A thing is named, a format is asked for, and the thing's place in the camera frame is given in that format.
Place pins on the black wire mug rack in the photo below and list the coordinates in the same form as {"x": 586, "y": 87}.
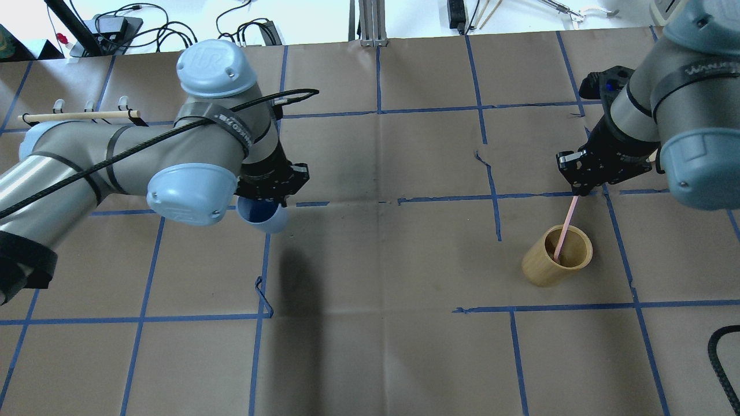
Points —
{"x": 88, "y": 114}

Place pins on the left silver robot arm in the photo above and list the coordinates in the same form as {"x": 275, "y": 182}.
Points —
{"x": 224, "y": 144}

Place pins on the aluminium frame post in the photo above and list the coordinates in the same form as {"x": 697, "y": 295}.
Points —
{"x": 367, "y": 23}

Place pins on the bamboo chopstick holder cup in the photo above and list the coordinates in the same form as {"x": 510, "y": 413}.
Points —
{"x": 538, "y": 265}

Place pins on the black power adapter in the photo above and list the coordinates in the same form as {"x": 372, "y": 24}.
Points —
{"x": 457, "y": 15}

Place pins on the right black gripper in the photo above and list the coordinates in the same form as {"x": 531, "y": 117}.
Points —
{"x": 617, "y": 145}

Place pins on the light blue plastic cup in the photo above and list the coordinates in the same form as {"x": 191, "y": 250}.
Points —
{"x": 268, "y": 216}

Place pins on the pink chopstick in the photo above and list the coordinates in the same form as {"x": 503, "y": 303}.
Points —
{"x": 565, "y": 227}

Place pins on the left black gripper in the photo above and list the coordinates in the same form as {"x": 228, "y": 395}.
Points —
{"x": 267, "y": 175}

